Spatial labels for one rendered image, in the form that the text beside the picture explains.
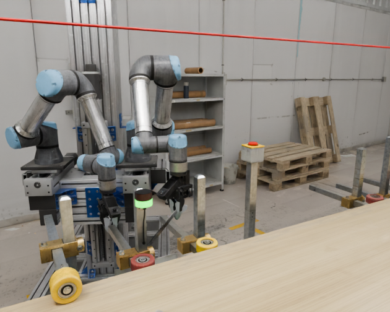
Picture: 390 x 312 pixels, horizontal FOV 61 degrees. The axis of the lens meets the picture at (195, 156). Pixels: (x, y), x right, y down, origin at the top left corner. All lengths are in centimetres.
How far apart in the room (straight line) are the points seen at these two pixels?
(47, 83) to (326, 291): 131
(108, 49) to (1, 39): 185
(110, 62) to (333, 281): 157
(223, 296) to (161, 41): 362
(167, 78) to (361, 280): 112
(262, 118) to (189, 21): 195
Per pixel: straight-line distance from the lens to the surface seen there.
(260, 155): 140
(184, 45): 445
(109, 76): 203
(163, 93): 167
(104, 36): 203
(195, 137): 459
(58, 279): 100
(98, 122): 161
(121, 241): 139
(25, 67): 375
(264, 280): 108
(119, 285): 107
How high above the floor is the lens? 149
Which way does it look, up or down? 13 degrees down
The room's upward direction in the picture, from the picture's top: straight up
